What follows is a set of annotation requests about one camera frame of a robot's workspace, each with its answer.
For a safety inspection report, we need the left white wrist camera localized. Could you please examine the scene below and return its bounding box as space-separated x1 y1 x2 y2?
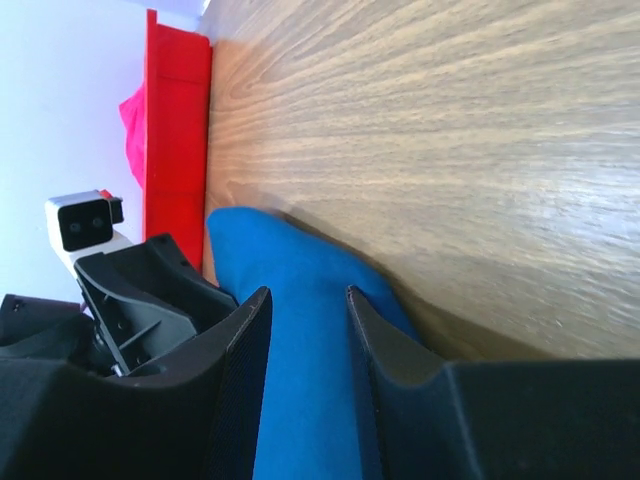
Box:
44 190 133 279

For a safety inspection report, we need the red plastic bin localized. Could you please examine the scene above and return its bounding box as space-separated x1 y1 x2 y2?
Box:
142 9 213 271

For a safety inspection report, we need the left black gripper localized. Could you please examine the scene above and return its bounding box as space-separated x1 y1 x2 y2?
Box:
1 234 272 479

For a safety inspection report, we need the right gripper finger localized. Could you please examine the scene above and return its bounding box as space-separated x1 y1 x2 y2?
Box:
347 288 639 479

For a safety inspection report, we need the magenta t shirt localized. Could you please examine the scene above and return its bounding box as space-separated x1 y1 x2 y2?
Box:
119 84 146 187

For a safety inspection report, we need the blue printed t shirt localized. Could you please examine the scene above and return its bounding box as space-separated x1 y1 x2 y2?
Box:
206 207 418 479

